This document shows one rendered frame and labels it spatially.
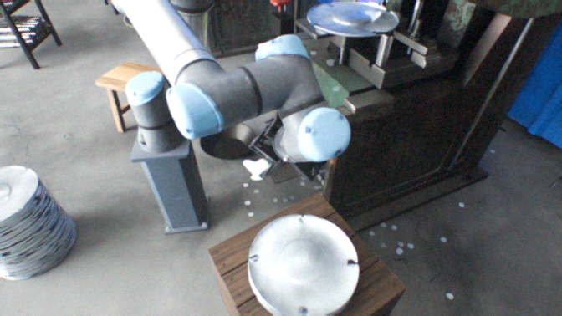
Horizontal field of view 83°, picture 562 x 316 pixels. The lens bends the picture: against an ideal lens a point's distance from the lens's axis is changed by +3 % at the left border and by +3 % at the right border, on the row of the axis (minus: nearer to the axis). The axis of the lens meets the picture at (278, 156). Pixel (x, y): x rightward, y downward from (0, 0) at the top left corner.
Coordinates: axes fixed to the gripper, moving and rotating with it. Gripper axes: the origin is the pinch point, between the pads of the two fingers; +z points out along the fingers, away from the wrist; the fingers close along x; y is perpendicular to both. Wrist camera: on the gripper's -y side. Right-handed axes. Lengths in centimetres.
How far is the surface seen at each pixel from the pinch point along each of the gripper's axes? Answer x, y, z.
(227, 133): -17, 6, 104
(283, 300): 27.3, -22.6, -1.1
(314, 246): 12.0, -25.6, 5.0
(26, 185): 49, 54, 60
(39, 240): 63, 39, 61
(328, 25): -46.5, 5.8, 11.6
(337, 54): -45.2, -3.1, 17.8
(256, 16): -117, 39, 160
